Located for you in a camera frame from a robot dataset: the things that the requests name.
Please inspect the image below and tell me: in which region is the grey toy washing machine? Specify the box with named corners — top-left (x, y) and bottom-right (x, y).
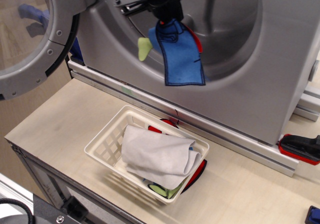
top-left (77, 0), bottom-right (320, 144)

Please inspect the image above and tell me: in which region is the red black clamp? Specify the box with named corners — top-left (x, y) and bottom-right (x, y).
top-left (278, 134), bottom-right (320, 165)

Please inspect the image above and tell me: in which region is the blue black clamp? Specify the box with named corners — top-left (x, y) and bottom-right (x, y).
top-left (304, 206), bottom-right (320, 224)

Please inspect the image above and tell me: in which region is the light green felt cloth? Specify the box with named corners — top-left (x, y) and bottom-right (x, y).
top-left (137, 37), bottom-right (153, 61)

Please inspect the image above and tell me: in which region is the metal table frame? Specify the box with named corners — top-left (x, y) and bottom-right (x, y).
top-left (9, 141), bottom-right (143, 224)

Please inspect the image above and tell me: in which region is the round washer door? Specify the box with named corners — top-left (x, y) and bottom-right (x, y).
top-left (0, 0), bottom-right (96, 100)

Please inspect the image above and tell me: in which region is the grey felt cloth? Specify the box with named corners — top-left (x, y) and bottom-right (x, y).
top-left (121, 125), bottom-right (202, 190)

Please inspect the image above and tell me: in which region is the red felt mat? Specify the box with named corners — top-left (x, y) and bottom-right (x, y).
top-left (147, 119), bottom-right (207, 199)

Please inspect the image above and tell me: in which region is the aluminium rail base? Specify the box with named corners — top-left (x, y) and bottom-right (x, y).
top-left (67, 61), bottom-right (299, 177)

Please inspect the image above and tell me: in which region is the blue clamp behind door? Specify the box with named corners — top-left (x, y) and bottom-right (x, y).
top-left (17, 3), bottom-right (85, 61)

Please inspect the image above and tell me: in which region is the blue felt cloth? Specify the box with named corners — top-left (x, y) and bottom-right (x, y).
top-left (148, 19), bottom-right (206, 86)

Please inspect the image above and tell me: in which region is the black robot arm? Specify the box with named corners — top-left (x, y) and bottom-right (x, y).
top-left (113, 0), bottom-right (184, 22)

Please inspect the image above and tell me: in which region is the red felt cloth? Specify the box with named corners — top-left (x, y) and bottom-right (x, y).
top-left (184, 24), bottom-right (203, 53)

